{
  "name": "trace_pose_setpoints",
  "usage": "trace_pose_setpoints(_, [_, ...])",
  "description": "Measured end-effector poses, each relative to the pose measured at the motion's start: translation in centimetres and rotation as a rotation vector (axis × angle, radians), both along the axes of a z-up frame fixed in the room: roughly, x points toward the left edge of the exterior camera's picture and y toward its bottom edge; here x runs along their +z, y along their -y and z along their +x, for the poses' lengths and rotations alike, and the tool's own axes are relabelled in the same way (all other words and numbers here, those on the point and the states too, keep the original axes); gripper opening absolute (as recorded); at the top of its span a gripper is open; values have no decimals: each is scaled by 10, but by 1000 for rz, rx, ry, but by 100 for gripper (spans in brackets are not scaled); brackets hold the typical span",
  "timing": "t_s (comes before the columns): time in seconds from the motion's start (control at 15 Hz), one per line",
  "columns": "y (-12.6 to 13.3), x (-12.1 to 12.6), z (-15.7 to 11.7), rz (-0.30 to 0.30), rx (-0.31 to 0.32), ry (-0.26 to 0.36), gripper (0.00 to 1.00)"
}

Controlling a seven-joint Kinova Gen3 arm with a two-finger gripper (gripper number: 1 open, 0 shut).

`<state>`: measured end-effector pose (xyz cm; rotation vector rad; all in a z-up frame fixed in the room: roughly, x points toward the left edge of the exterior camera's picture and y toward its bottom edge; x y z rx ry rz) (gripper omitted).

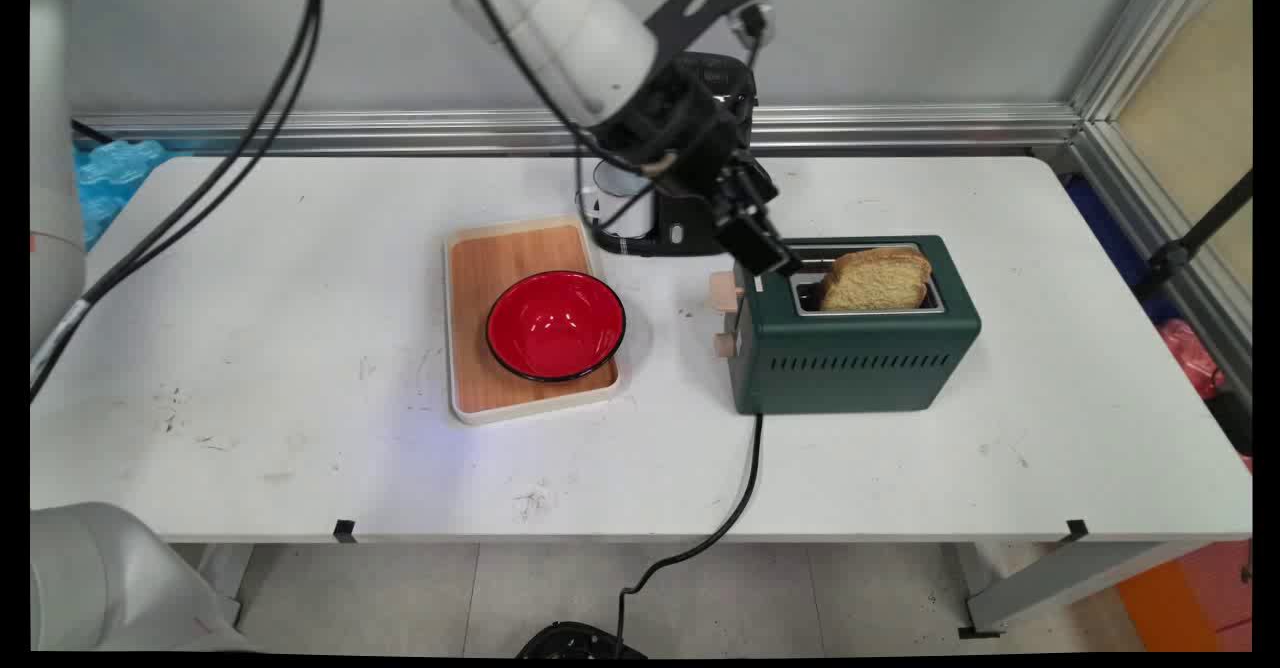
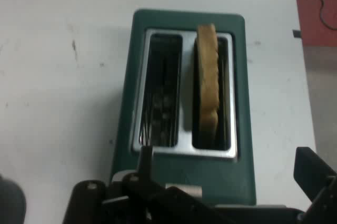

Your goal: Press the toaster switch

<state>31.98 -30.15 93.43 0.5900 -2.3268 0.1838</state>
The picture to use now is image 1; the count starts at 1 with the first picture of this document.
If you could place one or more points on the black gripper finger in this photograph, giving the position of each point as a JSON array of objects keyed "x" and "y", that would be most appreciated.
[
  {"x": 758, "y": 180},
  {"x": 755, "y": 238}
]

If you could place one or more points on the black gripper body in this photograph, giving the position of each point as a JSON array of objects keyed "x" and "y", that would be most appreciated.
[{"x": 670, "y": 123}]

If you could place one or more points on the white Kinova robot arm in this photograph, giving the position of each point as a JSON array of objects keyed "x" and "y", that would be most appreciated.
[{"x": 560, "y": 23}]

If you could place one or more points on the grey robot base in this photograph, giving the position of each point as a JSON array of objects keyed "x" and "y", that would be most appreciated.
[{"x": 110, "y": 578}]

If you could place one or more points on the black coffee machine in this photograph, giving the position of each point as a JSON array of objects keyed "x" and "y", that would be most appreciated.
[{"x": 660, "y": 223}]

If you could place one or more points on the toasted bread slice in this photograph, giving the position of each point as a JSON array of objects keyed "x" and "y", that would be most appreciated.
[{"x": 878, "y": 278}]

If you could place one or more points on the dark green toaster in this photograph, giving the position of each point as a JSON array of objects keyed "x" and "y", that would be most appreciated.
[{"x": 850, "y": 343}]

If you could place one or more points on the red bowl black rim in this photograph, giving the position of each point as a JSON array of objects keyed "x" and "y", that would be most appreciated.
[{"x": 556, "y": 325}]

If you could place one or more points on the wooden tray white rim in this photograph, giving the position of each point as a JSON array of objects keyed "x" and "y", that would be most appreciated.
[{"x": 490, "y": 268}]

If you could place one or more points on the black round floor object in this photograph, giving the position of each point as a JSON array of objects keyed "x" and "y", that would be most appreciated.
[{"x": 580, "y": 640}]

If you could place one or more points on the black tripod leg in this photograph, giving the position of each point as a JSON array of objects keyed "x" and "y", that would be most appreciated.
[{"x": 1195, "y": 238}]

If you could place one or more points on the red plastic bag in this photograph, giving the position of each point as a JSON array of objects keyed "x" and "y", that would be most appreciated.
[{"x": 1190, "y": 356}]

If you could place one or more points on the white table leg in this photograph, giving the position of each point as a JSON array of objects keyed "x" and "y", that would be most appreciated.
[{"x": 1080, "y": 583}]

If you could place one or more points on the blue bubble wrap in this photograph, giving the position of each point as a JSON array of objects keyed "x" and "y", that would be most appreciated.
[{"x": 110, "y": 183}]

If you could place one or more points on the aluminium frame rail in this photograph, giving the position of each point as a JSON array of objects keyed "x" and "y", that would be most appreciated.
[{"x": 900, "y": 128}]

